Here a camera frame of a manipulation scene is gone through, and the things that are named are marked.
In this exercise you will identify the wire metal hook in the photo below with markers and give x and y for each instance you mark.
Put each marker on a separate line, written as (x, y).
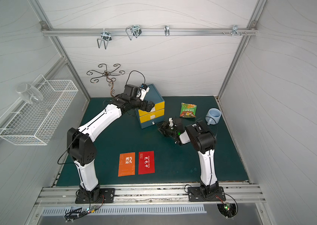
(133, 31)

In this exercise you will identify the green snack packet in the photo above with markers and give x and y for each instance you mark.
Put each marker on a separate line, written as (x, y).
(188, 110)

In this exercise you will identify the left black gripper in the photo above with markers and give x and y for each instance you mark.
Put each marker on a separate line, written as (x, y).
(143, 104)

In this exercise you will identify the brown metal jewelry stand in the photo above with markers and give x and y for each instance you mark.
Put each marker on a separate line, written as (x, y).
(110, 76)

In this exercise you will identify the teal drawer cabinet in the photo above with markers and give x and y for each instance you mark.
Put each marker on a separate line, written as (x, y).
(154, 96)

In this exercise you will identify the clear wine glass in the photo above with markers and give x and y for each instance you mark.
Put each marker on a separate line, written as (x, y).
(30, 94)

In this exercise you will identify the orange postcard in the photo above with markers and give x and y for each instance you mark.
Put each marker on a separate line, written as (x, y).
(126, 164)

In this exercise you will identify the light blue mug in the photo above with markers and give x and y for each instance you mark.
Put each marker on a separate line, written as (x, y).
(213, 116)

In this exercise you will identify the white vent strip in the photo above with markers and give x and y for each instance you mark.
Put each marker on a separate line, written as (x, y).
(169, 209)

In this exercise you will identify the red postcard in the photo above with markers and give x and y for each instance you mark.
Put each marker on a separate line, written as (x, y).
(146, 163)

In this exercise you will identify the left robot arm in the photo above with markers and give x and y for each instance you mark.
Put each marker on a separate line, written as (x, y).
(80, 141)

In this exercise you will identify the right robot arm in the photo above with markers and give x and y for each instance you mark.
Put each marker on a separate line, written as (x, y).
(203, 141)

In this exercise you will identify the small metal clip hook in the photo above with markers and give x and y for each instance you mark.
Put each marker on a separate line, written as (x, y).
(166, 30)

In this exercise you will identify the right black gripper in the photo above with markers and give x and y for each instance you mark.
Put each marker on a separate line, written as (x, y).
(167, 129)

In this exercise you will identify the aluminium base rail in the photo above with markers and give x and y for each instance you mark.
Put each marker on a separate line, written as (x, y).
(157, 193)

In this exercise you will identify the white wire basket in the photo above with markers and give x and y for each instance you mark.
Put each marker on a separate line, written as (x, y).
(26, 124)

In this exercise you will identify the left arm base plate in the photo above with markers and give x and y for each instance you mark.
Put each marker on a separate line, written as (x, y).
(98, 195)

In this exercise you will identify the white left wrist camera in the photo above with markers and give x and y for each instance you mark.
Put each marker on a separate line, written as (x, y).
(142, 91)

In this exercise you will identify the horizontal aluminium rail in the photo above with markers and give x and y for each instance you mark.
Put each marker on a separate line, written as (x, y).
(146, 32)

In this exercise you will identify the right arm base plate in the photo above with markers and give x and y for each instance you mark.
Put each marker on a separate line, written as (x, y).
(197, 194)

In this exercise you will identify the double metal hook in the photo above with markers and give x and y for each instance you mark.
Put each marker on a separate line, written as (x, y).
(104, 40)

